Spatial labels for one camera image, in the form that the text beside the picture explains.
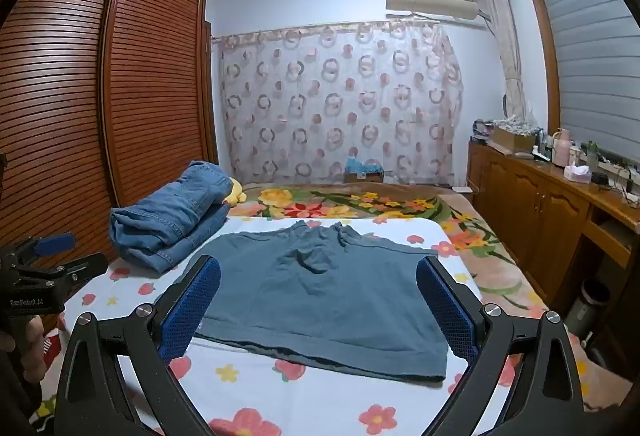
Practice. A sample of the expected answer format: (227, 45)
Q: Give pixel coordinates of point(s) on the brown louvered wardrobe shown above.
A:
(75, 116)

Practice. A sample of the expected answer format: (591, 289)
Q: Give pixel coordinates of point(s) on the person's left hand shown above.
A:
(32, 346)

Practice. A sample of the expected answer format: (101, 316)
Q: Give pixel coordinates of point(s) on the yellow plush toy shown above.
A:
(235, 193)

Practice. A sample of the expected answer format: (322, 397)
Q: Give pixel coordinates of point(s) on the grey trash bin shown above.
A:
(587, 311)

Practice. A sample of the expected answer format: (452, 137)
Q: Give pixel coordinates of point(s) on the tied beige curtain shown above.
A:
(507, 56)

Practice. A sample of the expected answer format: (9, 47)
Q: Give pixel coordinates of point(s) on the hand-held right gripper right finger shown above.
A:
(445, 311)

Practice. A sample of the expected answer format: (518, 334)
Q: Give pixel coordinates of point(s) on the folded blue jeans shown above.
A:
(200, 241)
(170, 201)

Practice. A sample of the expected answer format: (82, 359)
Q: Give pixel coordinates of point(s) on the open cardboard box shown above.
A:
(510, 141)

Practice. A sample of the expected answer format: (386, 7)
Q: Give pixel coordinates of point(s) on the wooden sideboard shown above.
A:
(530, 201)

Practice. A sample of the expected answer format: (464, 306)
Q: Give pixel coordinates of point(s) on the pink tissue pack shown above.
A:
(577, 174)

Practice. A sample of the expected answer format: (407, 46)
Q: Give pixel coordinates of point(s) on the white strawberry print blanket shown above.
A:
(350, 396)

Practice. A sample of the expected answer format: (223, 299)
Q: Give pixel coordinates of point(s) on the wooden window frame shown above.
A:
(544, 66)

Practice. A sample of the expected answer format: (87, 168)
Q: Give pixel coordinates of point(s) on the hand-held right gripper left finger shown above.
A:
(192, 311)

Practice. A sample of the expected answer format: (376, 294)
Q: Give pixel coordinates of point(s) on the pink thermos jug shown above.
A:
(562, 151)

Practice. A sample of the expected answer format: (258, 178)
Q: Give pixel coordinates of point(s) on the grey window blind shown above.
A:
(590, 66)

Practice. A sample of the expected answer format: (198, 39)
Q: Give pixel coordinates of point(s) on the blue-grey short pants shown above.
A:
(325, 306)

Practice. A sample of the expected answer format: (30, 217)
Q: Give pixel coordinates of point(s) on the blue cloth on carton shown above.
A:
(362, 168)

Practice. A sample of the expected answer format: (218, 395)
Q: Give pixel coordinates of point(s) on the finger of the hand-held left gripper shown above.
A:
(57, 243)
(85, 263)

